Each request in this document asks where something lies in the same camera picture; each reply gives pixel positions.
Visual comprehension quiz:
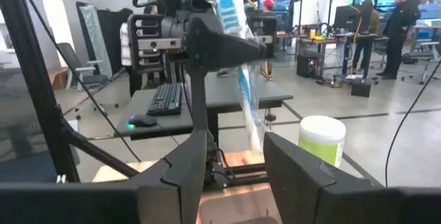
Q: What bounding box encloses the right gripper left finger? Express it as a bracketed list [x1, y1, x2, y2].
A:
[0, 130, 208, 224]

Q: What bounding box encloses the black computer keyboard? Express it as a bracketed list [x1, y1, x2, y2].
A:
[146, 82, 183, 116]

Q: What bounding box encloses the green white wipes canister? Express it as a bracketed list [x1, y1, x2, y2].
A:
[298, 115, 347, 168]

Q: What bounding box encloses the black computer desk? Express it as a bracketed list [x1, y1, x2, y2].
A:
[114, 75, 194, 141]

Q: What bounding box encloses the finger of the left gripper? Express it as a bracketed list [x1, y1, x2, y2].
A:
[187, 11, 269, 72]

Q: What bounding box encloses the grey office chair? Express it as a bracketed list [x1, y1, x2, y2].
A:
[57, 42, 110, 91]

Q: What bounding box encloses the white photo light panel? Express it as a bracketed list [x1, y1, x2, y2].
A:
[77, 3, 113, 79]

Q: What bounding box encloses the black computer mouse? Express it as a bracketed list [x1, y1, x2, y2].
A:
[126, 113, 158, 129]

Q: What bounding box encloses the black computer tower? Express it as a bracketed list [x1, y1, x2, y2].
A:
[296, 50, 323, 79]

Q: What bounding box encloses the small black floor box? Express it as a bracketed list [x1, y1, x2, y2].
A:
[351, 81, 372, 98]

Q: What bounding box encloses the person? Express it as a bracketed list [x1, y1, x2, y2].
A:
[375, 0, 422, 80]
[260, 0, 277, 15]
[351, 0, 380, 72]

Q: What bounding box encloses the black aluminium rig frame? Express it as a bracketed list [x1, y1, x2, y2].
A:
[0, 0, 269, 189]

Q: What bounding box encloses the long black floor cable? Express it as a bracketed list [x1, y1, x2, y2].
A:
[384, 58, 441, 188]

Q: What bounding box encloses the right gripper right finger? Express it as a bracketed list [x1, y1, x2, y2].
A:
[263, 130, 441, 224]

